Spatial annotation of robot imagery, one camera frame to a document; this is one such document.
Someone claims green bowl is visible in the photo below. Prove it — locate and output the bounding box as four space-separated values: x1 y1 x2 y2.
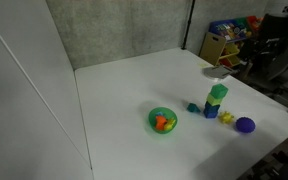
147 106 179 135

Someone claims orange toy figure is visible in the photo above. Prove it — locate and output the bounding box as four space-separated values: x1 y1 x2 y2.
154 113 168 132

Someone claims teal triangular block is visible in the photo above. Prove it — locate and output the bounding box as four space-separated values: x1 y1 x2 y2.
186 102 202 114

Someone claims light green block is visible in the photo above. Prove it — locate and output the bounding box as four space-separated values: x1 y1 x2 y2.
206 93 223 107

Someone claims blue block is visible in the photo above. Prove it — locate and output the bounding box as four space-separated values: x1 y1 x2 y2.
202 101 221 119

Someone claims dark green block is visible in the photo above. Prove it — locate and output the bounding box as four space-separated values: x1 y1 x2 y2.
211 83 229 99

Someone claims wooden board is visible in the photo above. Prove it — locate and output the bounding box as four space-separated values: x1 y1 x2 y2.
198 31 227 67

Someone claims black pole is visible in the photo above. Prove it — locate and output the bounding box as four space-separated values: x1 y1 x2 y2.
181 0 197 51

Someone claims small yellow spiky toy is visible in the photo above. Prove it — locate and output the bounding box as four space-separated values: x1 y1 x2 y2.
218 111 235 125

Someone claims colourful toy bin shelf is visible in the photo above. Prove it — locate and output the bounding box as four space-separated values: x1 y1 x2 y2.
208 14 265 68

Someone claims purple spiky ball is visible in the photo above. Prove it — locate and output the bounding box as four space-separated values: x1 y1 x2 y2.
235 116 257 134

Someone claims black office chair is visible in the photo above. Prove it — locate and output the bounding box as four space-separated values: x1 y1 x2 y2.
240 13 288 91

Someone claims grey table mount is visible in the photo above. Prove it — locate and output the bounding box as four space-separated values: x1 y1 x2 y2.
202 65 238 81

